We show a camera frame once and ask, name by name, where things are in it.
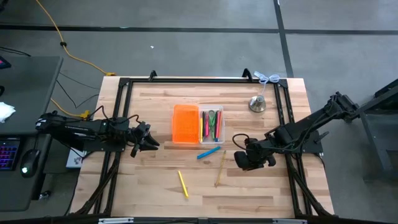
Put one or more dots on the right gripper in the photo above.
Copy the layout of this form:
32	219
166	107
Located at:
255	154

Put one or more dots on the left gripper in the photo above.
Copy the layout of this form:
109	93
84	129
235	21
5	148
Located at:
138	135

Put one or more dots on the orange translucent box lid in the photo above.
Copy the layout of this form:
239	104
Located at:
185	124

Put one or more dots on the orange pencil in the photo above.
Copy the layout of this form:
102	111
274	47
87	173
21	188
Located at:
220	127

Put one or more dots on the blue pen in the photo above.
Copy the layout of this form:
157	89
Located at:
208	152

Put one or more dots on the pink pencil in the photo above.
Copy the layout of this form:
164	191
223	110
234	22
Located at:
218	124

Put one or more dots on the opaque yellow marker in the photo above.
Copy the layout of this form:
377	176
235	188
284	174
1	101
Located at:
201	130

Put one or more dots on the dark grey pen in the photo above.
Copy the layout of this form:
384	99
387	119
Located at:
204	123

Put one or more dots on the green scissors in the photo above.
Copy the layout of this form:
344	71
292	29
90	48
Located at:
212	113

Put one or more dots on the clear plastic supply box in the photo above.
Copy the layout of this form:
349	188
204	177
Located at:
202	107

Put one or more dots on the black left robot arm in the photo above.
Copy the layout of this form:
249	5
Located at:
77	127

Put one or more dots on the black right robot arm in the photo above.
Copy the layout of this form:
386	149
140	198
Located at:
304	124

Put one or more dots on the white box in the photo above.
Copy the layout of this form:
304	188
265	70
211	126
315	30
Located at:
74	160

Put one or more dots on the tan wooden pencil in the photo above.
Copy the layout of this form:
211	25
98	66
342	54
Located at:
220	169

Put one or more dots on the metal cone stand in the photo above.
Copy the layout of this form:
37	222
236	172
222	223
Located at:
257	104

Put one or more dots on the translucent yellow highlighter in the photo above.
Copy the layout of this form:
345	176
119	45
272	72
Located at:
183	184

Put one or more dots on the small black caster wheel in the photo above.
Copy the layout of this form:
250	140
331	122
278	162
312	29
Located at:
46	195

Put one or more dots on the black floor tape strip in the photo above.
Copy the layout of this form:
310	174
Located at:
283	37
186	30

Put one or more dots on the black computer mouse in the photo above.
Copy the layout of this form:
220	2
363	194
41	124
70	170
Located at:
30	161

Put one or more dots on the black metal stand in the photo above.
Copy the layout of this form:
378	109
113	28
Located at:
377	146

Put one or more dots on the dark grey desk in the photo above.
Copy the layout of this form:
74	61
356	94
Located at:
31	93

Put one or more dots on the backlit keyboard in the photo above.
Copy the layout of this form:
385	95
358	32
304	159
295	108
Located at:
7	154

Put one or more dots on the white crumpled tissue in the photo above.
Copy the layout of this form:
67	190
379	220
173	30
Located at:
6	112

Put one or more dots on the device with pink light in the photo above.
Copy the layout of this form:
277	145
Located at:
3	63

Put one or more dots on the black metal table frame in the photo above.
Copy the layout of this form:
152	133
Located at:
186	80

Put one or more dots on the silver bracket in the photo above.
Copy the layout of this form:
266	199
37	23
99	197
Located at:
289	221
115	221

